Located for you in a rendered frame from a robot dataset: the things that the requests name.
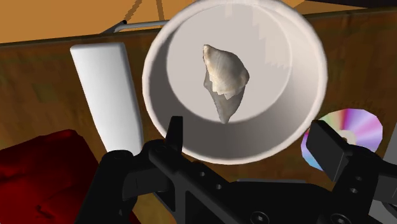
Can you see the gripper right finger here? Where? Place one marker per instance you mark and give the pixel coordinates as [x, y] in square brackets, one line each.
[335, 155]

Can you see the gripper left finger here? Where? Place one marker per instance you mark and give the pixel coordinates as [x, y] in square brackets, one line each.
[173, 173]

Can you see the rainbow compact disc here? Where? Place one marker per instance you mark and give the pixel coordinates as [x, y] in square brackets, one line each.
[359, 124]

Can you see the white flat rectangular block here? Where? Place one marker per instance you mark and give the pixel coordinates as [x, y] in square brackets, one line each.
[108, 99]

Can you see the beige seashell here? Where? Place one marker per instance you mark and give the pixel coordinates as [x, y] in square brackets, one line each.
[225, 77]

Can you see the white round bowl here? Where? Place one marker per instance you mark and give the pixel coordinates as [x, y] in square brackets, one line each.
[235, 77]

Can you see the red box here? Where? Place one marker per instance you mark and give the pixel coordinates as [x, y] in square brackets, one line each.
[40, 176]

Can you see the grey metal rail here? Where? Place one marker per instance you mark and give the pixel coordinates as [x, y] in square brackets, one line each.
[136, 26]

